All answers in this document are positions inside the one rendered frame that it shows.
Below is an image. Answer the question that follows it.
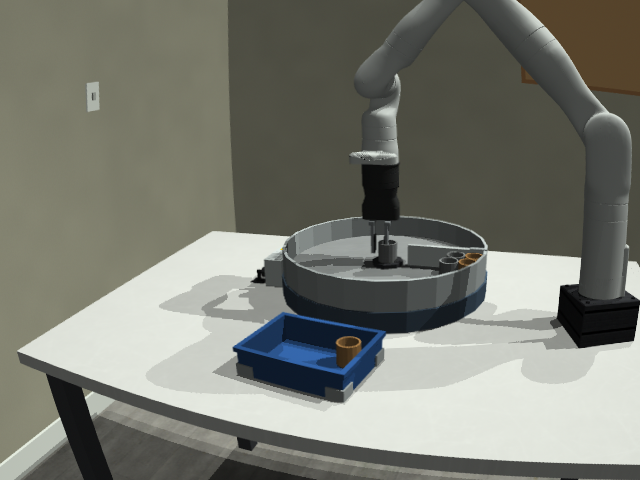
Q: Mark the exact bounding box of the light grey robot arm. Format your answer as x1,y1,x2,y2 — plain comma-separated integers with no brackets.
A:
354,0,632,300

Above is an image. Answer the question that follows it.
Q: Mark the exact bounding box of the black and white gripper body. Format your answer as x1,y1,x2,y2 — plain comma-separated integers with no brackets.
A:
349,138,400,221

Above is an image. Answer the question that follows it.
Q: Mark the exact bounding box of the blue square tray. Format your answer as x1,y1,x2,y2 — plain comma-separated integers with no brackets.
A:
233,312,384,403

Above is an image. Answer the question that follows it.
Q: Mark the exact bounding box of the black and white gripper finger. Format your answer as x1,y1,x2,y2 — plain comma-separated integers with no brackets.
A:
369,220,377,253
384,220,392,245

